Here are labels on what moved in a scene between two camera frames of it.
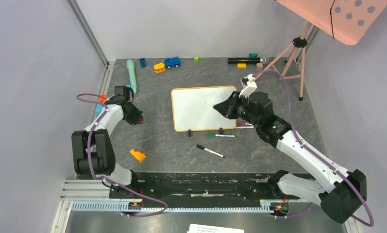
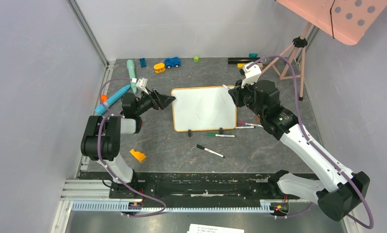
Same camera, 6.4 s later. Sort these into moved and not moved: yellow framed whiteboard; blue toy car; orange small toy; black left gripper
Moved: black left gripper
Not moved: yellow framed whiteboard; orange small toy; blue toy car
